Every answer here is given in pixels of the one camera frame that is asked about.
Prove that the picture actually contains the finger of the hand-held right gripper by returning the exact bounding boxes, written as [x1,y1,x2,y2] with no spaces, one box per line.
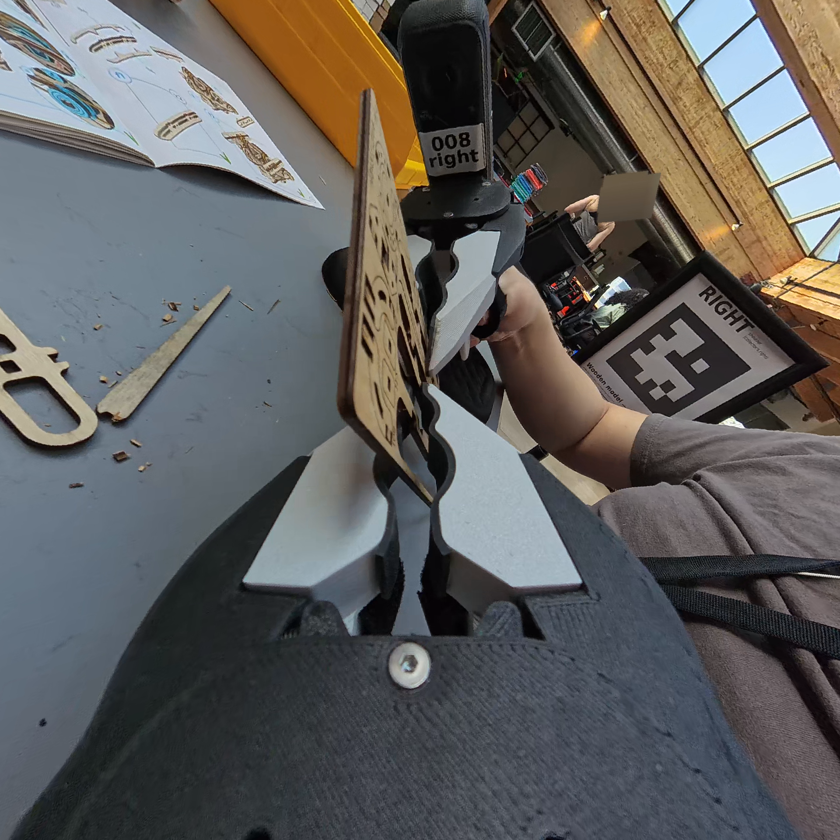
[415,231,501,376]

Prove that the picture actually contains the tapered wooden stick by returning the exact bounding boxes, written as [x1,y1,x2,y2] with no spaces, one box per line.
[96,285,232,423]

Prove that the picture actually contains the slotted wooden strip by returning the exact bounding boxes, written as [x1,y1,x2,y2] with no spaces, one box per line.
[0,307,99,450]

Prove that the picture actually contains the framed right marker sign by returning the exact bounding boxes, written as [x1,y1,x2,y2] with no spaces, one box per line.
[577,251,829,424]

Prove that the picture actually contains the laser-cut wooden parts sheet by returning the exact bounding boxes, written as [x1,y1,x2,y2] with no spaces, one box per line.
[338,88,442,506]

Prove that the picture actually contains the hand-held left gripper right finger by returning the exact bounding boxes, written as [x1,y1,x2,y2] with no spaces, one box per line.
[423,384,584,634]

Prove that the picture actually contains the black webbing strap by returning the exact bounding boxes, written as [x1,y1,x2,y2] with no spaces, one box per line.
[658,584,840,660]
[640,554,840,586]

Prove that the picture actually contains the person's right hand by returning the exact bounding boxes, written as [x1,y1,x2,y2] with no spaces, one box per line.
[476,268,548,343]

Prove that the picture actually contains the wall air vent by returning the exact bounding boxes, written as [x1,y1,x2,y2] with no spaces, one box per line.
[511,3,559,59]

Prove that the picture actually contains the yellow storage bin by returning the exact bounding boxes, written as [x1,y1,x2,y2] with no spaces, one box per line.
[209,0,431,191]

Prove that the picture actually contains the black quilted cushion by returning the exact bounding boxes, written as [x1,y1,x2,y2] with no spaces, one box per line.
[322,248,503,424]

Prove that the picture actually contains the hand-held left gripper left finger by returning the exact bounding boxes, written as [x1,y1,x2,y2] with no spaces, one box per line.
[243,425,398,634]

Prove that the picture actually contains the colourful stacked items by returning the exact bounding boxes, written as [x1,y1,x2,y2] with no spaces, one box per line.
[511,163,549,206]

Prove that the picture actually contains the person's right forearm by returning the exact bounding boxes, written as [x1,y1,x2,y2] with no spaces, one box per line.
[492,315,652,492]

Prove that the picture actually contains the printed instruction booklet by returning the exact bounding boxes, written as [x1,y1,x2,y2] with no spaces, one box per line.
[0,0,326,211]

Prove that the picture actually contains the scattered wood chips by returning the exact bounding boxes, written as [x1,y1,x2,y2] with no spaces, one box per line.
[69,298,280,490]

